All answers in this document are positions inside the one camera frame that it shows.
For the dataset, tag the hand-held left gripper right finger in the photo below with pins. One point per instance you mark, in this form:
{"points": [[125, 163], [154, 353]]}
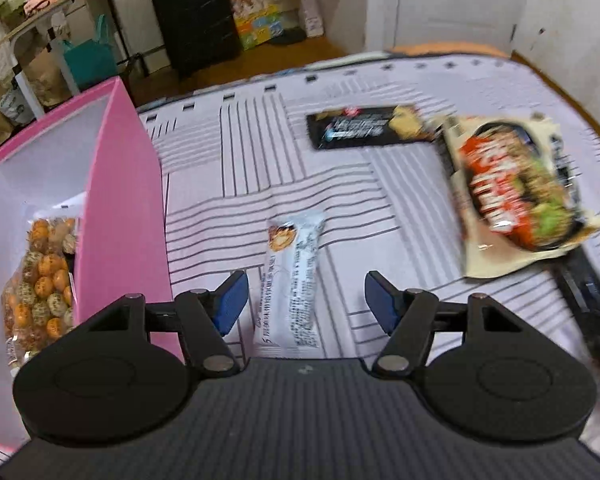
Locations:
{"points": [[380, 305]]}

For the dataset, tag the wooden folding table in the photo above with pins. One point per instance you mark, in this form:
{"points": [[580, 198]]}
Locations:
{"points": [[26, 85]]}

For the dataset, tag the white plastic bag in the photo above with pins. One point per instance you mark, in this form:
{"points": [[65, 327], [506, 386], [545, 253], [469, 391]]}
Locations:
{"points": [[311, 10]]}

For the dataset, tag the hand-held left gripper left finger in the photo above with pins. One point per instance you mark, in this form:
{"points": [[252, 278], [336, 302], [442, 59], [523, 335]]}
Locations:
{"points": [[230, 305]]}

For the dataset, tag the black suitcase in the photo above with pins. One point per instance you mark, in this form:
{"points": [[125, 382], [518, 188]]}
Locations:
{"points": [[195, 20]]}

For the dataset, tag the black cracker packet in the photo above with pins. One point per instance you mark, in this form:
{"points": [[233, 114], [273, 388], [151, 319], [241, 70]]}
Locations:
{"points": [[360, 127]]}

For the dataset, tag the pink cardboard box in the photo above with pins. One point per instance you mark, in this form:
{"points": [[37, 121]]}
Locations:
{"points": [[125, 210]]}

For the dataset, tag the teal shopping bag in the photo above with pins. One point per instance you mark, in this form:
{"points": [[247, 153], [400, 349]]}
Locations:
{"points": [[90, 60]]}

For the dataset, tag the black slippers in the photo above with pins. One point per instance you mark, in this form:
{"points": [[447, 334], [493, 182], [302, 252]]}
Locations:
{"points": [[287, 36]]}

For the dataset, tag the noodle bag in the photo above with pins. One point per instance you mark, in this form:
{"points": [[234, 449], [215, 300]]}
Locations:
{"points": [[510, 195]]}

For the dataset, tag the colourful cardboard box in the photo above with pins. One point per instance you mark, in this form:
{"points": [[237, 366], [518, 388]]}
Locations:
{"points": [[257, 22]]}

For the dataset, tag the orange mattress cover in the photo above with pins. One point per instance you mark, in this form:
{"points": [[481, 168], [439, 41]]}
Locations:
{"points": [[450, 50]]}

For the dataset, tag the striped bed sheet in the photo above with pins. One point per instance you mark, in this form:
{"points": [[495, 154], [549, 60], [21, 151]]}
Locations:
{"points": [[330, 185]]}

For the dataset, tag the white door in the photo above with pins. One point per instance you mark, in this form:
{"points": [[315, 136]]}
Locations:
{"points": [[455, 0]]}

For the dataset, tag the long black packet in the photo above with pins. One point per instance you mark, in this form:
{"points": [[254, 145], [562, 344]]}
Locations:
{"points": [[580, 290]]}

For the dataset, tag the brown paper bag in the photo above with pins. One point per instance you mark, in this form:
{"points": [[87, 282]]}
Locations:
{"points": [[50, 80]]}

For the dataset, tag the white printed bag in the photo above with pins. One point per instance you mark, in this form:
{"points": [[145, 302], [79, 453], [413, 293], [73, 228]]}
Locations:
{"points": [[15, 106]]}

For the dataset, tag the orange and white egg packet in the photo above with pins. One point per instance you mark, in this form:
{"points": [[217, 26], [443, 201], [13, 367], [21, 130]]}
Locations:
{"points": [[55, 235], [37, 305]]}

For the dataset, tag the white snack bar packet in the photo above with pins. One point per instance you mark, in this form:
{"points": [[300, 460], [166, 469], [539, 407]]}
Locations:
{"points": [[290, 280]]}

